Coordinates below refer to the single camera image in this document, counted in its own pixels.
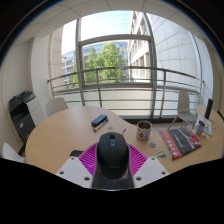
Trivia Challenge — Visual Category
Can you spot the white mug, strawberry print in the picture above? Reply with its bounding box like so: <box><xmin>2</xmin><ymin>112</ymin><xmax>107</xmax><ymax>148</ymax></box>
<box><xmin>135</xmin><ymin>120</ymin><xmax>153</xmax><ymax>142</ymax></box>

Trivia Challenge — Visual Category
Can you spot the red and blue magazine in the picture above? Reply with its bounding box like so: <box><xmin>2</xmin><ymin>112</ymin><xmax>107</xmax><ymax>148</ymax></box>
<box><xmin>158</xmin><ymin>127</ymin><xmax>203</xmax><ymax>160</ymax></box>

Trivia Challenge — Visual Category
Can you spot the black computer mouse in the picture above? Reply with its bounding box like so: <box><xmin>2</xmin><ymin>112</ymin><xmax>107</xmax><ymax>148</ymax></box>
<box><xmin>95</xmin><ymin>131</ymin><xmax>131</xmax><ymax>180</ymax></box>

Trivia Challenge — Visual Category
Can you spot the white chair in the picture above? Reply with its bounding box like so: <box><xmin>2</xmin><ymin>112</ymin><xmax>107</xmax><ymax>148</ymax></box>
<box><xmin>167</xmin><ymin>89</ymin><xmax>198</xmax><ymax>131</ymax></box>
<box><xmin>45</xmin><ymin>96</ymin><xmax>69</xmax><ymax>118</ymax></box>
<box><xmin>1</xmin><ymin>142</ymin><xmax>28</xmax><ymax>164</ymax></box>

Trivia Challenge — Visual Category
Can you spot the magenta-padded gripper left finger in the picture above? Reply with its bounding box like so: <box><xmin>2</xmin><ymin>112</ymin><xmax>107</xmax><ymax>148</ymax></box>
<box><xmin>55</xmin><ymin>142</ymin><xmax>100</xmax><ymax>190</ymax></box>

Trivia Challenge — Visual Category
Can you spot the blue pen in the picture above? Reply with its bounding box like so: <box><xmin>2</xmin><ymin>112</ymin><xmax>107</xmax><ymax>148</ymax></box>
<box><xmin>93</xmin><ymin>118</ymin><xmax>109</xmax><ymax>133</ymax></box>

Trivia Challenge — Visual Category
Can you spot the metal balcony railing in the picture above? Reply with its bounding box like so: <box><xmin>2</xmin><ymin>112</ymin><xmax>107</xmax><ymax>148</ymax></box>
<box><xmin>47</xmin><ymin>66</ymin><xmax>205</xmax><ymax>118</ymax></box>

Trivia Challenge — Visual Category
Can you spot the black cylinder speaker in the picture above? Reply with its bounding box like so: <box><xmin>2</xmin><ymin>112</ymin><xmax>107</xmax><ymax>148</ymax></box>
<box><xmin>203</xmin><ymin>97</ymin><xmax>214</xmax><ymax>120</ymax></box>

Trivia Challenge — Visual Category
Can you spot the black and white printer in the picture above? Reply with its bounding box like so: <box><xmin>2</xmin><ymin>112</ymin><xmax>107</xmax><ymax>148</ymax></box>
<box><xmin>7</xmin><ymin>89</ymin><xmax>45</xmax><ymax>142</ymax></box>

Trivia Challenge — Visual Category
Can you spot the black flat case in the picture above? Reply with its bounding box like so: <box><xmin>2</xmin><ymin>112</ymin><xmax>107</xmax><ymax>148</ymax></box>
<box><xmin>90</xmin><ymin>114</ymin><xmax>108</xmax><ymax>128</ymax></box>

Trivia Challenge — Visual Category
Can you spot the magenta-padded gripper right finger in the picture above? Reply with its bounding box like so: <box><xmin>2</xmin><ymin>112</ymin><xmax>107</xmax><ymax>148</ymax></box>
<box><xmin>127</xmin><ymin>143</ymin><xmax>170</xmax><ymax>189</ymax></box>

